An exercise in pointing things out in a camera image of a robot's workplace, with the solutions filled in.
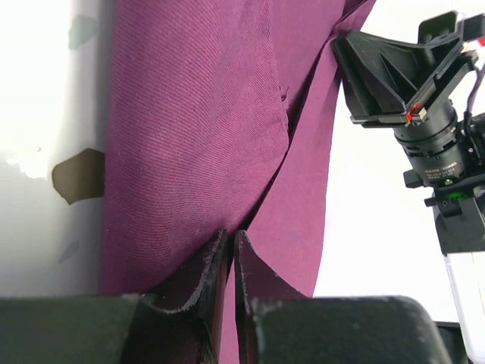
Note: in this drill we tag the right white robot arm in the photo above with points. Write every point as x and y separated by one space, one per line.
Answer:
459 221

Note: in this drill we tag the purple cloth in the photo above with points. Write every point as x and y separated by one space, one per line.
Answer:
219 133

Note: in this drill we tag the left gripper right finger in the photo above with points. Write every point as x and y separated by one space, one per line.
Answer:
278 324

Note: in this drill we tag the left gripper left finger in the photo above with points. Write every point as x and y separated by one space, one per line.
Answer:
113 326

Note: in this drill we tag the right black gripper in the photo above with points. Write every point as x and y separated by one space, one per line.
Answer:
388 82

